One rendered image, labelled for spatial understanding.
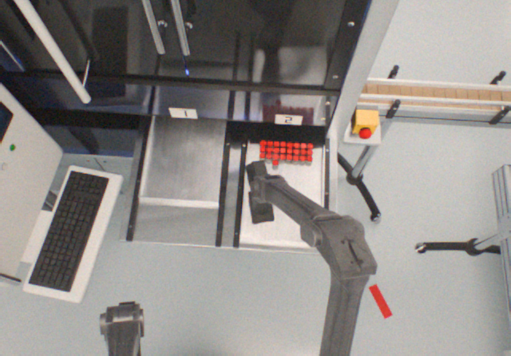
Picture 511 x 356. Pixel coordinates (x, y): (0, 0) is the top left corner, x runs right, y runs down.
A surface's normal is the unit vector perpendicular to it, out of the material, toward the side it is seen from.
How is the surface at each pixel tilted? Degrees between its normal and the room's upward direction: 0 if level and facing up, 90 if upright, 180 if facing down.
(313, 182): 0
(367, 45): 90
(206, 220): 0
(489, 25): 0
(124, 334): 41
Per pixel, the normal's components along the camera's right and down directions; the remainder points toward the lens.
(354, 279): 0.30, 0.43
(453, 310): 0.00, -0.37
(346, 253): 0.18, -0.67
